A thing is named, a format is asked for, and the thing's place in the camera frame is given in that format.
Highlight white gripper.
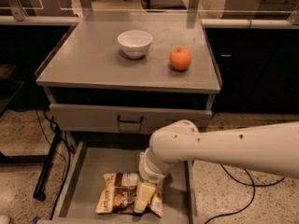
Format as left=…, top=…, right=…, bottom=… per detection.
left=135, top=149, right=175, bottom=214

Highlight closed top grey drawer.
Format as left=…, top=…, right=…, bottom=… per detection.
left=50, top=104, right=212, bottom=134

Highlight grey metal drawer cabinet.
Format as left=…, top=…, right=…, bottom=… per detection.
left=35, top=9, right=222, bottom=224

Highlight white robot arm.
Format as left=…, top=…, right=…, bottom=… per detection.
left=135, top=119, right=299, bottom=213

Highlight open middle grey drawer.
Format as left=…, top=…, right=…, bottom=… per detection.
left=36, top=143, right=197, bottom=224

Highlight brown chip bag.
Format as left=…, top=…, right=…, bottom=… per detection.
left=96, top=173, right=164, bottom=217

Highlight orange fruit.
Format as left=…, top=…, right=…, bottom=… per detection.
left=169, top=46, right=192, bottom=71

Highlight white ceramic bowl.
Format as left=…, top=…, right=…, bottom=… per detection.
left=118, top=30, right=152, bottom=59

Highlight black table leg frame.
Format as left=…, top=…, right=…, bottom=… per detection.
left=0, top=127, right=62, bottom=202

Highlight black cables at left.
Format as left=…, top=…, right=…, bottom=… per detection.
left=34, top=109, right=76, bottom=221

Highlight black floor cable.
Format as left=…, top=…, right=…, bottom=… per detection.
left=204, top=163, right=286, bottom=224

